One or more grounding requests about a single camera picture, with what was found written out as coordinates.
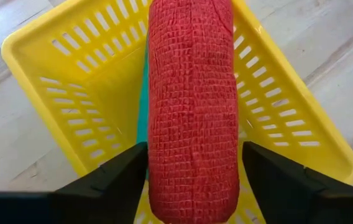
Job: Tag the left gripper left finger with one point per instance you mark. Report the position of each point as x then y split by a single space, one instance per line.
71 205

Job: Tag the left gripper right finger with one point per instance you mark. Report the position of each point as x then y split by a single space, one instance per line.
304 202

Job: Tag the red bandage roll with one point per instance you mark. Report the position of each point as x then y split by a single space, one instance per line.
192 109

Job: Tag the teal bandage roll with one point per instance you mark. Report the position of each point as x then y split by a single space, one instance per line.
142 118

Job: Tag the yellow plastic basket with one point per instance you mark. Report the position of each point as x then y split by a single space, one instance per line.
114 93

